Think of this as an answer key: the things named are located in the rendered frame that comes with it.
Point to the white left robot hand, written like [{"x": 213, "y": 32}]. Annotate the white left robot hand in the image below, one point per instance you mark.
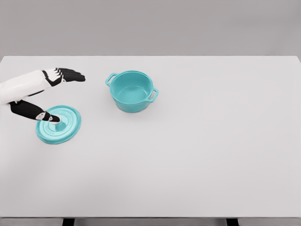
[{"x": 26, "y": 82}]

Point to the teal pot lid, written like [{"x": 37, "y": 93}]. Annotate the teal pot lid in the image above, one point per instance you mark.
[{"x": 68, "y": 128}]

